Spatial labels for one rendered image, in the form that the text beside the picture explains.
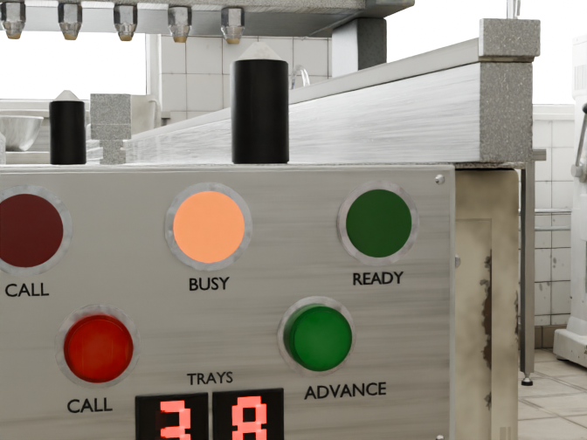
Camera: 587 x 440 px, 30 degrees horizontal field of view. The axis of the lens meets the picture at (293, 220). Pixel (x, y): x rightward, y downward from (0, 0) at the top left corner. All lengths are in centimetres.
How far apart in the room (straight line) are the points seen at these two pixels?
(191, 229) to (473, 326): 16
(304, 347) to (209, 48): 401
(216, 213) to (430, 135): 15
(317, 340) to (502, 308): 12
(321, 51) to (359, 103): 390
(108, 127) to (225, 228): 61
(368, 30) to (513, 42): 86
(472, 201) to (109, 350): 20
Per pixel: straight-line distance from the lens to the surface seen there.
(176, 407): 50
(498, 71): 54
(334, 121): 77
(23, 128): 388
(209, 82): 448
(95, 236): 49
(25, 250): 49
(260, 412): 51
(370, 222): 51
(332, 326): 50
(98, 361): 49
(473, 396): 57
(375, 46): 139
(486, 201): 57
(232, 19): 129
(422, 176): 52
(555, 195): 504
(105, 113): 109
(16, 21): 127
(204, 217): 49
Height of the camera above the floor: 84
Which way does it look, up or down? 3 degrees down
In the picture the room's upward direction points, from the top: straight up
